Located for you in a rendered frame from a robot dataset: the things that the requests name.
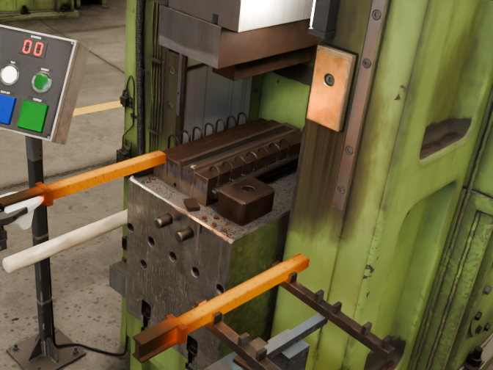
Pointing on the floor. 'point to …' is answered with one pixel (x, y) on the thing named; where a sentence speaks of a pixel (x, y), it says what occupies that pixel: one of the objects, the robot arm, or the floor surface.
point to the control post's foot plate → (61, 361)
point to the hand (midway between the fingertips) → (34, 194)
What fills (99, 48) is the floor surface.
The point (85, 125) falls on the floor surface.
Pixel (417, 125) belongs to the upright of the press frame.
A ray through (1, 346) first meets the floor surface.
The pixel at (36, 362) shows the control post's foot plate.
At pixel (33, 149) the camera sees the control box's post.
